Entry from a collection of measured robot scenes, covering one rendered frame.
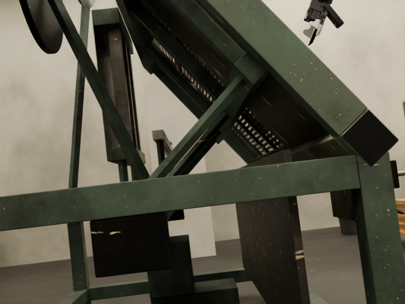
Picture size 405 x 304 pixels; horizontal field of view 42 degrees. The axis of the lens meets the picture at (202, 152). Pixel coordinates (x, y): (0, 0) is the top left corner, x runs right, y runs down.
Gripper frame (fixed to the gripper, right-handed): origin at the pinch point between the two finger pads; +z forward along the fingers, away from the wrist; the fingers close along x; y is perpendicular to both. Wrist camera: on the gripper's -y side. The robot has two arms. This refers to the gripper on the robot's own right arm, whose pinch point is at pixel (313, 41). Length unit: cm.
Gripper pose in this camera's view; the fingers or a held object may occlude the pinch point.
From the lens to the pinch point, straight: 237.5
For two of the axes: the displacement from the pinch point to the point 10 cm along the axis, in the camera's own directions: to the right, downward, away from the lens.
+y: -9.3, -3.6, 0.1
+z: -3.6, 9.3, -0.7
